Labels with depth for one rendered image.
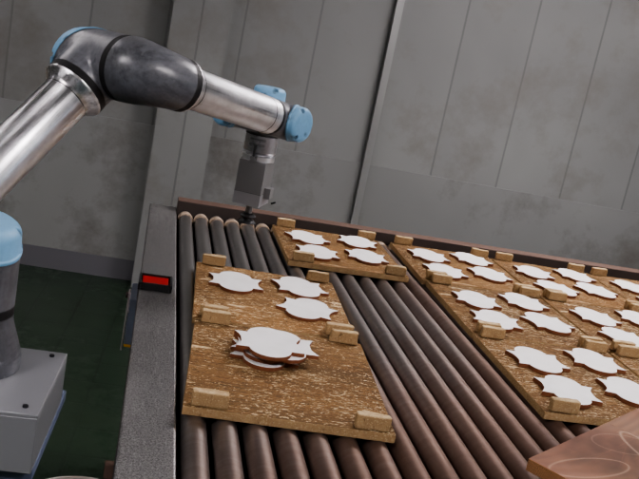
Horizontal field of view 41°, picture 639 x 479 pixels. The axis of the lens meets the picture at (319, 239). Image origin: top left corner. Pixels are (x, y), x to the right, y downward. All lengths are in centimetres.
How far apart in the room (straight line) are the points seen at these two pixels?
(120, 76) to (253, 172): 54
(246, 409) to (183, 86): 55
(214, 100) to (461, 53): 347
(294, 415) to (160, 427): 22
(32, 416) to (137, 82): 57
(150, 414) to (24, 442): 21
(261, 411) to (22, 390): 37
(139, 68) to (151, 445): 61
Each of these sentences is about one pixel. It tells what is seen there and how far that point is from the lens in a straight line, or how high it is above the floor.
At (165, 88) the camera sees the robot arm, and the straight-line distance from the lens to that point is 148.
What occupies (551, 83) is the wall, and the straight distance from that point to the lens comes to 512.
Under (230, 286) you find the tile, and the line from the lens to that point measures 198.
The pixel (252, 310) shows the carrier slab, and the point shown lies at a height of 94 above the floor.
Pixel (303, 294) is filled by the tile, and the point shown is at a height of 94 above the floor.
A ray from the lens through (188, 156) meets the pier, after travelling 469.
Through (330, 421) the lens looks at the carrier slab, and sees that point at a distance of 142.
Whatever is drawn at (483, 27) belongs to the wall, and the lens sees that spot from 497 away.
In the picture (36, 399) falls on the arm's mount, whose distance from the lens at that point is 130.
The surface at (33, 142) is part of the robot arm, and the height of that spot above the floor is 128.
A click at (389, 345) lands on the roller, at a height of 92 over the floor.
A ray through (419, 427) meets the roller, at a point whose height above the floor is 92.
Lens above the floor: 153
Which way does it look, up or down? 13 degrees down
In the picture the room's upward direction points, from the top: 11 degrees clockwise
